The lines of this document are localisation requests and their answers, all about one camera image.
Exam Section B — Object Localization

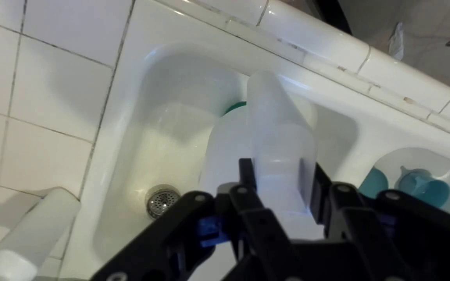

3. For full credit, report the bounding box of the white dish rack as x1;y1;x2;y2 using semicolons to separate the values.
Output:
0;186;83;281

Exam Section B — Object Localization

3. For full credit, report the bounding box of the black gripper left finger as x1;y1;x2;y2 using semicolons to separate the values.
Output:
91;158;300;281

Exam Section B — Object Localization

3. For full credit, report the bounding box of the white double kitchen sink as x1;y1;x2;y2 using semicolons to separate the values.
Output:
56;0;450;281

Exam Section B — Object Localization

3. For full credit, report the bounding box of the metal sink strainer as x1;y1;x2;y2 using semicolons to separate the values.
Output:
144;184;183;220

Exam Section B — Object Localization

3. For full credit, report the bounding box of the teal plastic cup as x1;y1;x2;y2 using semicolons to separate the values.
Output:
397;166;450;209

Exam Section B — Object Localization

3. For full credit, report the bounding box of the teal plastic bowl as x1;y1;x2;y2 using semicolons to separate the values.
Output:
358;166;391;200

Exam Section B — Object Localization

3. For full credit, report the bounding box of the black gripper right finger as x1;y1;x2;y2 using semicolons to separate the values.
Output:
310;162;450;281

